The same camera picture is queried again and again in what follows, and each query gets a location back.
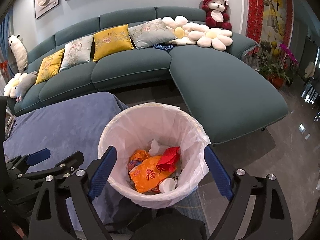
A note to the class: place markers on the white tissue pile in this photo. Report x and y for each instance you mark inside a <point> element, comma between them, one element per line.
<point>156,148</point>

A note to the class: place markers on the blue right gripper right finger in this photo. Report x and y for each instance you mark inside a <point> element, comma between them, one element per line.
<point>219,173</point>

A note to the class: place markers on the white daisy pillow outer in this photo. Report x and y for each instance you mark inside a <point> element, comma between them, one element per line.
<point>206,37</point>

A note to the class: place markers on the yellow cushion centre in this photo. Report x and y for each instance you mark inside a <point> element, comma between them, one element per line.
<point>110,41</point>

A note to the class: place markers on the potted flower plant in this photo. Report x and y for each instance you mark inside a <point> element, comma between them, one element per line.
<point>277,64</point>

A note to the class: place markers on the black remote and pens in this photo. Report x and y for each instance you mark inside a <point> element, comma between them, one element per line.
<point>9,126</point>

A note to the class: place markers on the white daisy pillow inner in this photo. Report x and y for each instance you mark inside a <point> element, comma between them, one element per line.
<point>181,28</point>

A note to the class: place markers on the yellow cushion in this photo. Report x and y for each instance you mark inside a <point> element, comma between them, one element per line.
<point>110,41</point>
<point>50,66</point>

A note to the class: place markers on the light floral cushion left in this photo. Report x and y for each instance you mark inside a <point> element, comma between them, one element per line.
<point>77,52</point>

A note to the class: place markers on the red white teddy bear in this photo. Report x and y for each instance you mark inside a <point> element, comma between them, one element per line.
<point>216,14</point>

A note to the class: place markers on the red paper box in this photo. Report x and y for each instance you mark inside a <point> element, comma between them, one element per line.
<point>169,159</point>

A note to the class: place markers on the yellow cushion left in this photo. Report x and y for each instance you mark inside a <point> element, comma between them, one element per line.
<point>50,66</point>

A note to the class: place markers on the light floral cushion right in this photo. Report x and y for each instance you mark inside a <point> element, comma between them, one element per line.
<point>153,32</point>

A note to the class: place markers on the white daisy pillow left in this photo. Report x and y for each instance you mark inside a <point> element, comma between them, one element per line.
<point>10,88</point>

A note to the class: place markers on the light floral cushion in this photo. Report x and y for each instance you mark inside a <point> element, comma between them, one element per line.
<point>153,32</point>
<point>77,52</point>

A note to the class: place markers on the white lined trash bin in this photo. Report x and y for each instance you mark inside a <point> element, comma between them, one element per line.
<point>154,127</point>

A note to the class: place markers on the grey plush toy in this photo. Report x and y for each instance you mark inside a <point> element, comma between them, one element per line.
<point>26,81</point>

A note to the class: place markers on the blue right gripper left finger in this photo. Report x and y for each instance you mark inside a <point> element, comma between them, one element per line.
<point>99,171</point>

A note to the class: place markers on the white long plush toy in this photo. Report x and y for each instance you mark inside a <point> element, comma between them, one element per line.
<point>19,52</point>

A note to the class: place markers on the blue patterned cloth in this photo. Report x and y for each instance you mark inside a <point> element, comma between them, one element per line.
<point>166,48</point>

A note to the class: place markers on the orange snack wrapper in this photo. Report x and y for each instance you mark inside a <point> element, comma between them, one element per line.
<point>147,175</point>

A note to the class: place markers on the blue velvet table cloth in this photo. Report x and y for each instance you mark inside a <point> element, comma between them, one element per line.
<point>63,128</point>

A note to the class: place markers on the orange mesh wrapper ball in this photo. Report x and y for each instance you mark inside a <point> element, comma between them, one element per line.
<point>137,158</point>

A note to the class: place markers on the red paper cup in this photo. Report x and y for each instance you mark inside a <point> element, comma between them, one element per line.
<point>165,186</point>

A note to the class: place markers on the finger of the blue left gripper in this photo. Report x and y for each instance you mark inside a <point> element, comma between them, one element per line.
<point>38,157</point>

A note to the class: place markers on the teal curved sectional sofa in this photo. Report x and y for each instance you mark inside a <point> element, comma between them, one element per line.
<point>227,97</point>

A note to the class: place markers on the white daisy pillow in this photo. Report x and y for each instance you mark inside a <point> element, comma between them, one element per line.
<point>181,28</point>
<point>206,37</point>
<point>10,88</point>

